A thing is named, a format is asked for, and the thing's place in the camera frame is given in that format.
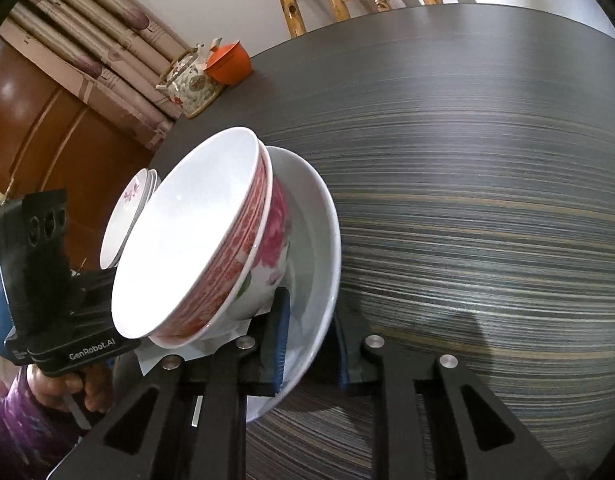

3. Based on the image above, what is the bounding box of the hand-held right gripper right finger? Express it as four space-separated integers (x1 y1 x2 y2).
334 314 571 480

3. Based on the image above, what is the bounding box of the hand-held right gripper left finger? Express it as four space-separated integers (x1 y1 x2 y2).
47 286 292 480

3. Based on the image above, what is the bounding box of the small floral white bowl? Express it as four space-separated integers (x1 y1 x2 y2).
152 159 294 349

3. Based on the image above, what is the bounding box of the blue-rimmed floral plate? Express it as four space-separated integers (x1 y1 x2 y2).
99 169 153 271

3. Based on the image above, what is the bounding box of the large white bowl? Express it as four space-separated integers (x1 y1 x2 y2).
193 145 343 424

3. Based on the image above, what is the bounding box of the small red patterned bowl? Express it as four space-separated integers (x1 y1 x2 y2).
110 128 274 340

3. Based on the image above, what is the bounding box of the person's left forearm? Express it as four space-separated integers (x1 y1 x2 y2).
0 352 75 480

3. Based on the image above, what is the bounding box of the person's left hand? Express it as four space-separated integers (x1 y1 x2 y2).
28 360 114 414

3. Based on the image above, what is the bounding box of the brown wooden door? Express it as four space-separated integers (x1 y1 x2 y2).
0 35 180 266

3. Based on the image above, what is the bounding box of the pink floral white plate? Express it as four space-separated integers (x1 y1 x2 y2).
118 169 158 261

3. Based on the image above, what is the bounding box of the beige striped curtain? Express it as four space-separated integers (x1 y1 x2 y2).
0 0 197 152

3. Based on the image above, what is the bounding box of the floral ceramic teapot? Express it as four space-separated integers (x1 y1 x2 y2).
154 37 226 119

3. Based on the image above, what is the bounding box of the orange lidded cup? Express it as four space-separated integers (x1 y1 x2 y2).
206 42 252 86

